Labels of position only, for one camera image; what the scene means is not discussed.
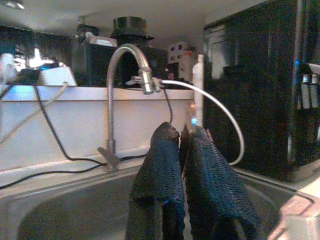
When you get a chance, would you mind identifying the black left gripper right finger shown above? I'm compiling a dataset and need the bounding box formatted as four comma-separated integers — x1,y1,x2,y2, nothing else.
179,124,262,240

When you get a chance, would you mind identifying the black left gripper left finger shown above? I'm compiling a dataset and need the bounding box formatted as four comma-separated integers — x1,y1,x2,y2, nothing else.
124,121,187,240

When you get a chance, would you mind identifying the silver faucet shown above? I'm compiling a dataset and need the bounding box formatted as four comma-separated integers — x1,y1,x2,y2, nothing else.
97,43,166,173

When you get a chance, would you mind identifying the black glossy appliance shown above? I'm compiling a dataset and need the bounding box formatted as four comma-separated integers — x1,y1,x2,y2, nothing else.
201,0,320,185

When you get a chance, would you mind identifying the stainless steel sink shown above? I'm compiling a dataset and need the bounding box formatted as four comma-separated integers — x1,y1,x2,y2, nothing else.
0,159,316,240

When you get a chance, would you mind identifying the white box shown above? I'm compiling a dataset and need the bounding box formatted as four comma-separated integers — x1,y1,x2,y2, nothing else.
39,66,78,87

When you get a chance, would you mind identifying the black round hood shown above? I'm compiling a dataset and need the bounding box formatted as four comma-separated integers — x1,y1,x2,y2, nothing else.
109,16,155,41

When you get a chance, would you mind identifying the ceiling light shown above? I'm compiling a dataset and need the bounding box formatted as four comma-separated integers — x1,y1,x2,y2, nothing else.
3,0,26,10

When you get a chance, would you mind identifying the white faucet hose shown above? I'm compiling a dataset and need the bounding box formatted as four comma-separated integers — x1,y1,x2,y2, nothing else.
161,79,245,167

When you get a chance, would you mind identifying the black cable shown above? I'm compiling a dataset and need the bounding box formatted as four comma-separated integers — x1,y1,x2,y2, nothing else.
0,153,147,190
33,84,111,168
162,86,175,125

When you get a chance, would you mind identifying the white vertical post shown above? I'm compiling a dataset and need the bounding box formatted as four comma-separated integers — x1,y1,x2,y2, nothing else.
192,53,206,123

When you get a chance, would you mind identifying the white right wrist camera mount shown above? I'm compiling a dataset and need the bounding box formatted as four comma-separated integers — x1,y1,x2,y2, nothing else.
281,197,320,240

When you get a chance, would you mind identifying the white cable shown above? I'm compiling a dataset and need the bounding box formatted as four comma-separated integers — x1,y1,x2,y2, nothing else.
0,81,69,146

